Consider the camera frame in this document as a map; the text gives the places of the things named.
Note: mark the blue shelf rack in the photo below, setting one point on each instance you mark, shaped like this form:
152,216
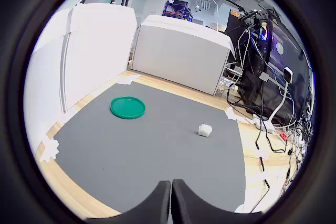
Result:
177,9

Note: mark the black device with lit display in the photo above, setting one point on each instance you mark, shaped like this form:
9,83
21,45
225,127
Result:
262,30

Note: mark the white partition box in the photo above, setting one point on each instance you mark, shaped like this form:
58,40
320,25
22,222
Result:
181,56

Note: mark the round green lid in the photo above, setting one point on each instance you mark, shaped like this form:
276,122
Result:
127,107

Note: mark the small white plastic terminal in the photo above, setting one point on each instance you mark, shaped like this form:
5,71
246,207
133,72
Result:
204,130

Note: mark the white partition panel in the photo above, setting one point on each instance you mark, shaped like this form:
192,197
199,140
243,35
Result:
99,51
44,77

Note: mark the black monitor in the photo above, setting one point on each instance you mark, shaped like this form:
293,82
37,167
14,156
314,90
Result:
288,51

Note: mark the white power strip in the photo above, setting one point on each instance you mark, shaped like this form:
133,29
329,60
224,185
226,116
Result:
263,125

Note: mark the white camera on gooseneck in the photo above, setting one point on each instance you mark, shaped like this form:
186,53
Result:
287,74

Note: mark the dark grey mat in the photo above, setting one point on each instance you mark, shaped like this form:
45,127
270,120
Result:
147,150

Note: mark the white tape piece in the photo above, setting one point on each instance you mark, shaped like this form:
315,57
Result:
239,208
50,149
263,155
129,79
233,115
265,177

